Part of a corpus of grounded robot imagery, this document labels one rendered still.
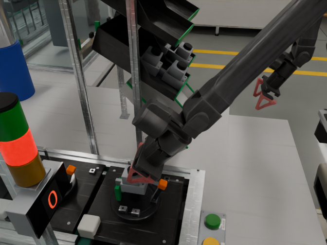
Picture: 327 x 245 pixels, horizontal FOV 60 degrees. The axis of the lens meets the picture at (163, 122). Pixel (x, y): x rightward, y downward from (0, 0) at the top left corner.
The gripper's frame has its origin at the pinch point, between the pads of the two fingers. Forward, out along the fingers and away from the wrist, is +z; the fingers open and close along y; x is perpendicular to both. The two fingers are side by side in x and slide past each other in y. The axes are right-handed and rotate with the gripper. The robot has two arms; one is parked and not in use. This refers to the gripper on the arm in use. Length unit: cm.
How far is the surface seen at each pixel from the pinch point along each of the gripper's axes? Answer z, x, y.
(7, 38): 39, -62, -58
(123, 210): 7.5, 4.1, 5.6
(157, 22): -23.8, -17.3, -27.7
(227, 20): 51, 75, -396
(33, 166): -10.7, -20.4, 19.7
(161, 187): -2.6, 7.5, 1.0
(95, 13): 33, -45, -115
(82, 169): 21.5, -8.2, -8.5
